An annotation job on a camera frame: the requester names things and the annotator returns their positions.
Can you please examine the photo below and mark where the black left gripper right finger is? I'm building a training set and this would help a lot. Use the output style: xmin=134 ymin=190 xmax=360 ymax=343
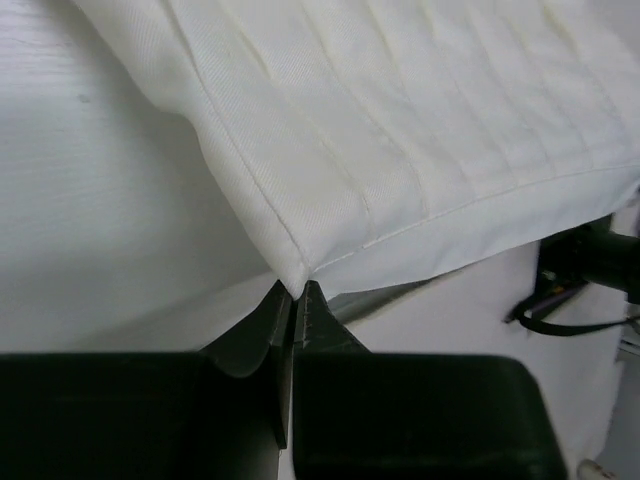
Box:
xmin=293 ymin=281 xmax=568 ymax=480

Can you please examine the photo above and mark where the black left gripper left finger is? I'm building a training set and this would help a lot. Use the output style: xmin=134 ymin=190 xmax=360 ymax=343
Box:
xmin=1 ymin=284 xmax=291 ymax=479

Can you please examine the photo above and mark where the white pleated skirt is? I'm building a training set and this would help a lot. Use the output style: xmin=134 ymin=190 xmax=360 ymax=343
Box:
xmin=80 ymin=1 xmax=639 ymax=297

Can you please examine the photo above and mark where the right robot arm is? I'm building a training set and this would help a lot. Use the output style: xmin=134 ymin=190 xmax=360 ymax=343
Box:
xmin=538 ymin=215 xmax=639 ymax=305

